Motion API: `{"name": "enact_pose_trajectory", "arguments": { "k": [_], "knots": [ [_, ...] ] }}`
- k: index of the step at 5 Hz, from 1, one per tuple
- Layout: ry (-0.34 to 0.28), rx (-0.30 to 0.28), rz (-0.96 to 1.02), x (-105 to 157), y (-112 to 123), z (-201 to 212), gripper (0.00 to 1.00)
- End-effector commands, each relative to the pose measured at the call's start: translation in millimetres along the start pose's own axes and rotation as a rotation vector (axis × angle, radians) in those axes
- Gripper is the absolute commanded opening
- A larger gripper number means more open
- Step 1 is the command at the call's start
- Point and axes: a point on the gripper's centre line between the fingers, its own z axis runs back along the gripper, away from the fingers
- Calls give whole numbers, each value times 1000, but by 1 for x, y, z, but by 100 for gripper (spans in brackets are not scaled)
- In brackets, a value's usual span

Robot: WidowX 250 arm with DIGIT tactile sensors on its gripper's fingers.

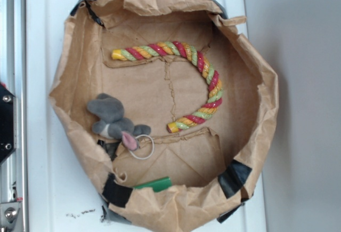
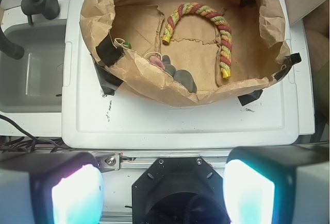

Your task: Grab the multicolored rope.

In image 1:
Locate multicolored twisted rope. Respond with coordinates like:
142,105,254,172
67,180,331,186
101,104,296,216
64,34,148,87
111,41,224,134

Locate brown paper bag bin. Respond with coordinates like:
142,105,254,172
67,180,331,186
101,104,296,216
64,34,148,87
49,0,279,231

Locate grey plush bunny toy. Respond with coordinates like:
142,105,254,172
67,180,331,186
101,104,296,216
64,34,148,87
87,93,151,151

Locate white elastic loop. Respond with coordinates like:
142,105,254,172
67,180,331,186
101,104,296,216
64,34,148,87
129,134,156,160

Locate green plastic block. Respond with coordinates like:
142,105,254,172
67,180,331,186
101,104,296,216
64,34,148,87
134,177,172,193

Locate black tape patch right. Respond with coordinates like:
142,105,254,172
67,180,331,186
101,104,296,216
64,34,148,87
217,159,252,199

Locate black tape patch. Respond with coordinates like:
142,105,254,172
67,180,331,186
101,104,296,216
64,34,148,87
217,159,252,199
102,173,133,208

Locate black tape patch left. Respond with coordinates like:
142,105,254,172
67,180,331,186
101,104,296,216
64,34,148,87
102,173,133,208

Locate black bracket plate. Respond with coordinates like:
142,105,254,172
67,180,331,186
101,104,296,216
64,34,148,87
0,83,15,165

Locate metal frame rail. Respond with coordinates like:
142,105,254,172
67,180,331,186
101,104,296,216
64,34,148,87
1,0,29,231

